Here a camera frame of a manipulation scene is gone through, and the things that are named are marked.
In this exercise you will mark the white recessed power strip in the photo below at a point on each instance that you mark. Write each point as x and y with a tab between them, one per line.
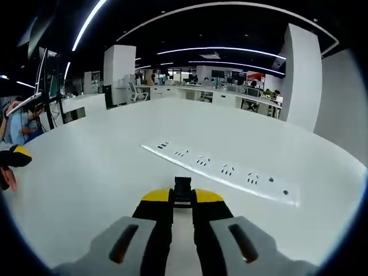
224	172

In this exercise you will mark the silver monitor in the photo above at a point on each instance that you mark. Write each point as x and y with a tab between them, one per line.
50	72

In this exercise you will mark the long white ceiling light strip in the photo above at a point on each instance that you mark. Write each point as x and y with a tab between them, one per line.
86	27

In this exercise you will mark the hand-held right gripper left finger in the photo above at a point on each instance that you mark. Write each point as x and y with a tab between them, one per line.
115	244

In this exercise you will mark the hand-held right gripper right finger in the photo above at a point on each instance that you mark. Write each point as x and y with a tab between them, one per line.
253	244

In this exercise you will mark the white office chair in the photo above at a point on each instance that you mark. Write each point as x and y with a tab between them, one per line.
138	92

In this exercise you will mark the silver laptop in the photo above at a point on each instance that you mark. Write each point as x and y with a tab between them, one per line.
24	103

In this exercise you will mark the black monitor stand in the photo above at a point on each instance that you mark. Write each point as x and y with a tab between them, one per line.
53	112

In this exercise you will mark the black plastic buckle socket part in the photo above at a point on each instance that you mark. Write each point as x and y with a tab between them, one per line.
183	185

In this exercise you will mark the long white office desk row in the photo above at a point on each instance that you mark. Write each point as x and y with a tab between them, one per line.
218	96

